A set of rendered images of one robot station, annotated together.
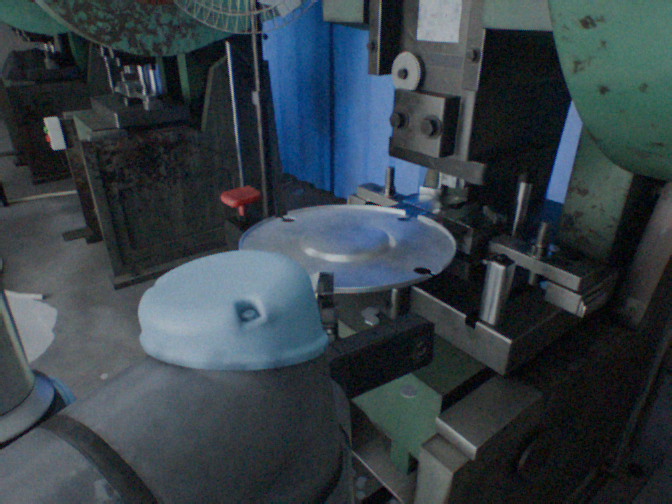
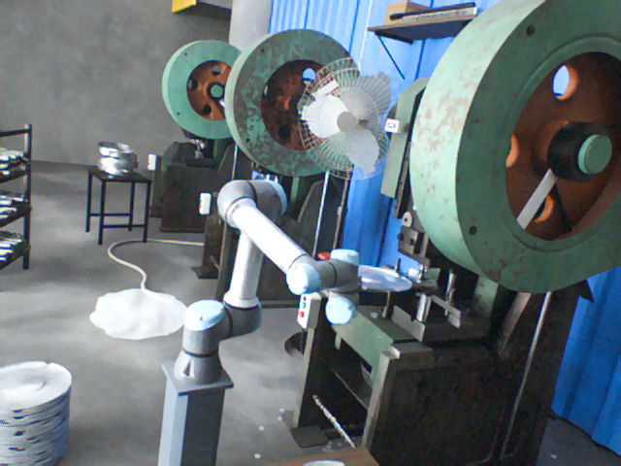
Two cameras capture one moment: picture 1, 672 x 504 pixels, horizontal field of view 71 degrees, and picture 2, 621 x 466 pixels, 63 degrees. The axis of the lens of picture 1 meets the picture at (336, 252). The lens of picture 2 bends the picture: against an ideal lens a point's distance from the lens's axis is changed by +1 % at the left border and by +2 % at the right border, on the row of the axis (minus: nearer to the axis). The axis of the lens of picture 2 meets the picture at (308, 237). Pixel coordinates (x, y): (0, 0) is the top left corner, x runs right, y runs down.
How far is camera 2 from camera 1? 1.15 m
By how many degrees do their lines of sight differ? 16
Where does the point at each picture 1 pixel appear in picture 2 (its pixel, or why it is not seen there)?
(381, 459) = (366, 398)
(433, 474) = (382, 362)
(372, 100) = not seen: hidden behind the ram
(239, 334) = (347, 256)
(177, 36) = (302, 167)
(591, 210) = (484, 294)
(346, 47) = not seen: hidden behind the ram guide
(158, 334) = (336, 254)
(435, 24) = not seen: hidden behind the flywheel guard
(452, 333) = (406, 324)
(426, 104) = (410, 233)
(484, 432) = (404, 350)
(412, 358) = (379, 300)
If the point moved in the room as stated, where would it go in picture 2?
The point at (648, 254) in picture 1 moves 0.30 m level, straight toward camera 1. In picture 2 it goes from (508, 320) to (463, 335)
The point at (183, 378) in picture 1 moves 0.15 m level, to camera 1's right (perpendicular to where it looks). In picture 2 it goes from (339, 261) to (396, 274)
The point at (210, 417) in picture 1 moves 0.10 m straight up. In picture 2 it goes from (342, 266) to (348, 228)
